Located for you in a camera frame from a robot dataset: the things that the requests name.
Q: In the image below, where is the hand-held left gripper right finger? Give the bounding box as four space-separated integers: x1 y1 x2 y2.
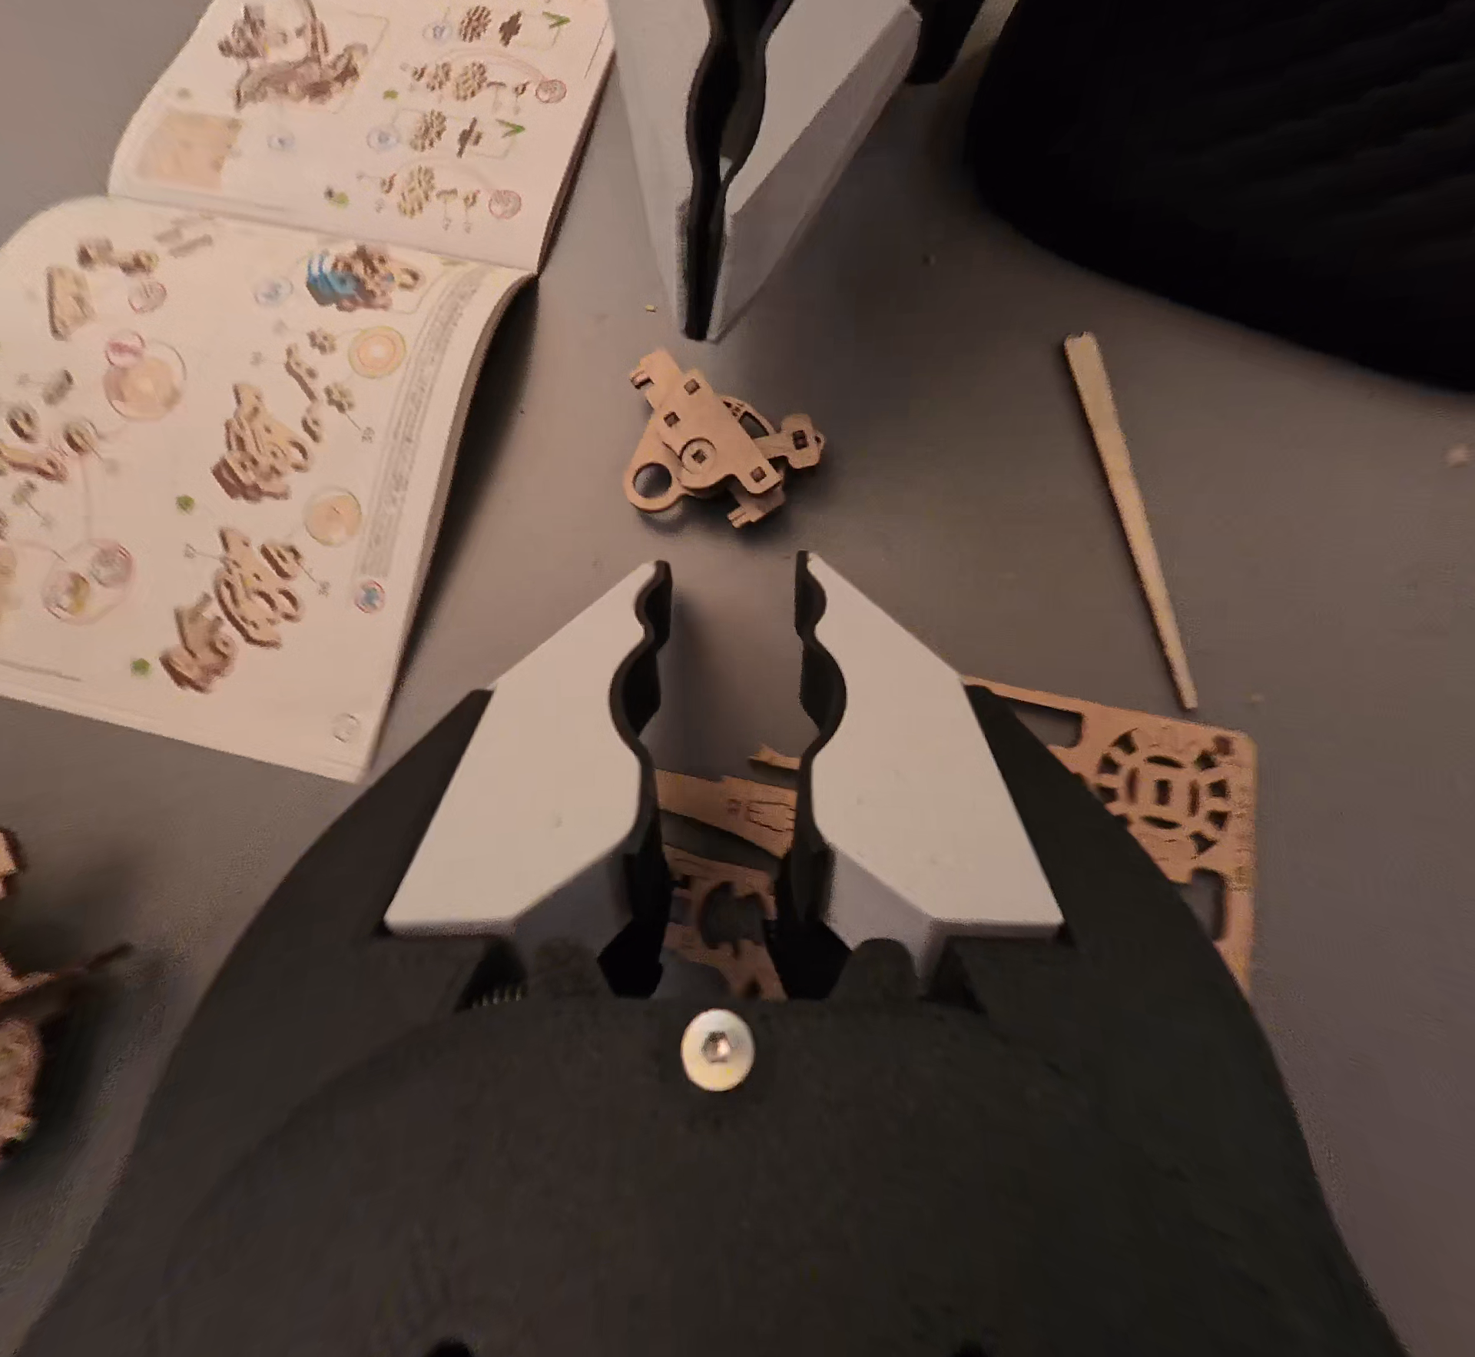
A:
774 550 1065 999

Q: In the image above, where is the illustrated instruction booklet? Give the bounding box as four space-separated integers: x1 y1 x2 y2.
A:
0 0 618 786

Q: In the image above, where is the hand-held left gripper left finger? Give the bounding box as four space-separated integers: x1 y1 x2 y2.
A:
383 560 676 999

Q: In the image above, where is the small wooden model assembly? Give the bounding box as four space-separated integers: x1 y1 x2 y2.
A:
622 346 830 532

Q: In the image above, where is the black padded wrist rest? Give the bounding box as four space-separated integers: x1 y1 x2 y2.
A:
965 0 1475 397

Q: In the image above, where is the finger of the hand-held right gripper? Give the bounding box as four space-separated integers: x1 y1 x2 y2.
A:
705 0 954 344
608 0 742 341

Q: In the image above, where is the partly built wooden model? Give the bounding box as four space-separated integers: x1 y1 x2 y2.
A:
0 827 134 1157

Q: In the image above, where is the thin wooden stick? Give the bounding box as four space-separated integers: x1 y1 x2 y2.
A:
1062 331 1200 713

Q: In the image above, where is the laser-cut wooden parts sheet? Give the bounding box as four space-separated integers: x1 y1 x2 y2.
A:
650 676 1258 1002

